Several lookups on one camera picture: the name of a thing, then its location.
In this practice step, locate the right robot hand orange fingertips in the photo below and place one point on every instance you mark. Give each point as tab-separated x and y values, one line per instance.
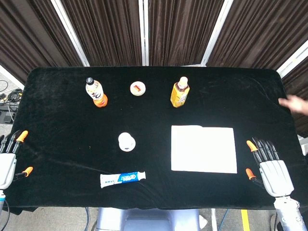
276	176

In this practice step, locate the bare person hand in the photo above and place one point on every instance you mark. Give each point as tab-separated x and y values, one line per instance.
297	103

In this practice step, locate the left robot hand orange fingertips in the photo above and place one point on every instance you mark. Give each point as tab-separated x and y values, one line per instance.
7	166

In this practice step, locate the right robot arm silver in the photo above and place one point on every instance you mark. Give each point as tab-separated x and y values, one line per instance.
290	214

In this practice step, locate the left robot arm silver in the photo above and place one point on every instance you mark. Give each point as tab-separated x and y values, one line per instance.
1	199

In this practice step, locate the black floor power box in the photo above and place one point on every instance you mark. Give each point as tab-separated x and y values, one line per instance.
6	115

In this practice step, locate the yellow floor tape strip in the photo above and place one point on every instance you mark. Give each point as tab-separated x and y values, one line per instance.
245	220

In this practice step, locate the black velvet tablecloth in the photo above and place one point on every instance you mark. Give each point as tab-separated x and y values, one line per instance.
72	134

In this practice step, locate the white table leg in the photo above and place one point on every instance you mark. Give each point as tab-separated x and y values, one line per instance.
214	219

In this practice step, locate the brown pleated curtain panel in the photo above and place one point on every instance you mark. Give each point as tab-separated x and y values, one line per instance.
29	36
106	31
180	31
260	31

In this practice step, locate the orange soda bottle black cap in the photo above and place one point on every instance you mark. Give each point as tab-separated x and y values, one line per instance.
96	92

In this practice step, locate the blue white toothpaste tube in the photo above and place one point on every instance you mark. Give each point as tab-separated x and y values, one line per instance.
122	179

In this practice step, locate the yellow tea bottle cream cap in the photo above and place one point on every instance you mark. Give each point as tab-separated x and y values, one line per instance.
179	93

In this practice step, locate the white paper cup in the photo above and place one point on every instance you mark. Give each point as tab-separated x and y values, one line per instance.
126	142

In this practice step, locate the grey robot torso base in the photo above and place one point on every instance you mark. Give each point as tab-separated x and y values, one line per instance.
149	220

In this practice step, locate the small round cream tin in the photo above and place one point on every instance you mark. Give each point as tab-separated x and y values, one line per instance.
137	88

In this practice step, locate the white screen frame post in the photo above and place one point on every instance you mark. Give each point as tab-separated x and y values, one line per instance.
293	59
215	33
144	31
69	31

